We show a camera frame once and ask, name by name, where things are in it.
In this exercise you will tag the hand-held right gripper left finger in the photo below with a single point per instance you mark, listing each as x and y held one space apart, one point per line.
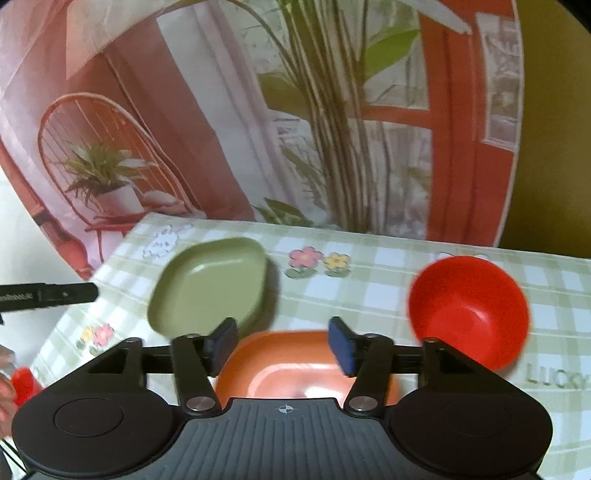
224 342

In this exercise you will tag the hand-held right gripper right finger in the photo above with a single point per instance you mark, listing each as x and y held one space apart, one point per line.
341 347

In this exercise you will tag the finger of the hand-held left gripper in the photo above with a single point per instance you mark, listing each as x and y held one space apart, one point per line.
69 293

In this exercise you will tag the orange square plate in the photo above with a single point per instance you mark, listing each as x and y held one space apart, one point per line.
286 364

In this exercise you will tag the green square plate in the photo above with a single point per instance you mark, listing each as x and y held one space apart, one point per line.
203 277

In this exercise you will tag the red plastic bowl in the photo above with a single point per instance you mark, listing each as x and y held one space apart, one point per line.
466 304
25 386

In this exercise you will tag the green checkered tablecloth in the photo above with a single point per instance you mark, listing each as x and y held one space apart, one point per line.
378 295

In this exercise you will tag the printed wall backdrop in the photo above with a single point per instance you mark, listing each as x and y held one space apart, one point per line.
221 115

